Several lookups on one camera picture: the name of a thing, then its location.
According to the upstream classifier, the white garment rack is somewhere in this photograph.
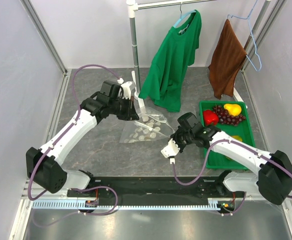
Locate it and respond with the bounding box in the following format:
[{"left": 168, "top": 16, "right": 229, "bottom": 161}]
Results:
[{"left": 125, "top": 0, "right": 287, "bottom": 117}]

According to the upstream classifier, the brown towel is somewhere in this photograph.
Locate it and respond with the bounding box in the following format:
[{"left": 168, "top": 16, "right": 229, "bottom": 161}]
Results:
[{"left": 208, "top": 19, "right": 247, "bottom": 100}]

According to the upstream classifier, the orange green mango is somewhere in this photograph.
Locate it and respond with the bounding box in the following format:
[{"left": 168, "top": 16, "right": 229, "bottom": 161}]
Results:
[{"left": 231, "top": 135, "right": 243, "bottom": 142}]

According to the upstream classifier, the clear dotted zip top bag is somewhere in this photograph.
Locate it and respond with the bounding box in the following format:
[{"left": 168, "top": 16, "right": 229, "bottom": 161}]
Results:
[{"left": 119, "top": 107, "right": 175, "bottom": 144}]

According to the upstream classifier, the aluminium frame post right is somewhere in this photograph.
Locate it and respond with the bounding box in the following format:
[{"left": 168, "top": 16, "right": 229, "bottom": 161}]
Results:
[{"left": 241, "top": 0, "right": 287, "bottom": 73}]

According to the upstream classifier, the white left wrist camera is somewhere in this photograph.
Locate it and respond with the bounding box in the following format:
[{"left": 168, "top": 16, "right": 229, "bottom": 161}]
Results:
[{"left": 120, "top": 81, "right": 136, "bottom": 99}]

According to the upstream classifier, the red bell pepper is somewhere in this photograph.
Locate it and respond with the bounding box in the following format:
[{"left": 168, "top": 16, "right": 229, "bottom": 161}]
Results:
[{"left": 202, "top": 109, "right": 219, "bottom": 126}]

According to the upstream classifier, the green t-shirt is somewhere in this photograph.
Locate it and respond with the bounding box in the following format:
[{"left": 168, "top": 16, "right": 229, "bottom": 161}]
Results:
[{"left": 138, "top": 10, "right": 202, "bottom": 113}]

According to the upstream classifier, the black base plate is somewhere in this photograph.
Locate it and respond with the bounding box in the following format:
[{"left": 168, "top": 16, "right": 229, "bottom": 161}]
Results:
[{"left": 66, "top": 175, "right": 246, "bottom": 207}]

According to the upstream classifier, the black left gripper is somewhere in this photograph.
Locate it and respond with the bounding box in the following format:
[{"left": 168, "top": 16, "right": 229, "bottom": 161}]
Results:
[{"left": 108, "top": 95, "right": 139, "bottom": 121}]

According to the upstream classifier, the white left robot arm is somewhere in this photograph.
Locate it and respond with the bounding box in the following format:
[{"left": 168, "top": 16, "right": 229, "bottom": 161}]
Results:
[{"left": 25, "top": 79, "right": 139, "bottom": 197}]

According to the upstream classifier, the slotted cable duct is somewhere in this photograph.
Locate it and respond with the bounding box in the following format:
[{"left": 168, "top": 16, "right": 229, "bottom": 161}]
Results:
[{"left": 32, "top": 199, "right": 222, "bottom": 211}]

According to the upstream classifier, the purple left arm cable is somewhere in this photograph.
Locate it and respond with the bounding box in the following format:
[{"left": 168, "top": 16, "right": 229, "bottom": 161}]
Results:
[{"left": 27, "top": 64, "right": 124, "bottom": 202}]

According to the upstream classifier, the purple grape bunch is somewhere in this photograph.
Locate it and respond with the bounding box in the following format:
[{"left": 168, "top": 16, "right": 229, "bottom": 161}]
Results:
[{"left": 212, "top": 105, "right": 247, "bottom": 127}]

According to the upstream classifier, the aluminium frame post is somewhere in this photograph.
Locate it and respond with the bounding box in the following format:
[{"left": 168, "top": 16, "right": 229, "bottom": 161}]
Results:
[
  {"left": 20, "top": 0, "right": 68, "bottom": 75},
  {"left": 241, "top": 0, "right": 287, "bottom": 73}
]

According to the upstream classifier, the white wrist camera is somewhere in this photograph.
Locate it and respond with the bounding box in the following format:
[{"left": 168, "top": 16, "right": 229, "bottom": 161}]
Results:
[
  {"left": 160, "top": 138, "right": 180, "bottom": 158},
  {"left": 120, "top": 81, "right": 136, "bottom": 99}
]

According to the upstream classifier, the green plastic tray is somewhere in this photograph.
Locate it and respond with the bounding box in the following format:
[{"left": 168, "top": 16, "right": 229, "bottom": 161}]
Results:
[{"left": 199, "top": 100, "right": 256, "bottom": 170}]

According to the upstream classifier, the blue wire hanger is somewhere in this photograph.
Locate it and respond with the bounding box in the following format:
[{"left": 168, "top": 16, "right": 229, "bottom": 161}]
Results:
[{"left": 227, "top": 0, "right": 262, "bottom": 72}]

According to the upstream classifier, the light blue shirt hanger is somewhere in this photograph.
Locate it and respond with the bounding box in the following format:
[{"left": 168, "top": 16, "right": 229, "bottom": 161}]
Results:
[{"left": 173, "top": 2, "right": 197, "bottom": 28}]

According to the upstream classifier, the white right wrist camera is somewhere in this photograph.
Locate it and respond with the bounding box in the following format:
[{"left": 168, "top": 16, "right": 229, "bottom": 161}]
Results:
[{"left": 160, "top": 138, "right": 180, "bottom": 158}]

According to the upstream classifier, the aluminium frame post left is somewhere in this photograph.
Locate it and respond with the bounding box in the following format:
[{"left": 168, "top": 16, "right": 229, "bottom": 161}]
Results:
[{"left": 20, "top": 0, "right": 68, "bottom": 75}]

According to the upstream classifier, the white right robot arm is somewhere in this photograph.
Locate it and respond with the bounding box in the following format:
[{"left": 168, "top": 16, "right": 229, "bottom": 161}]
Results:
[{"left": 161, "top": 112, "right": 292, "bottom": 205}]

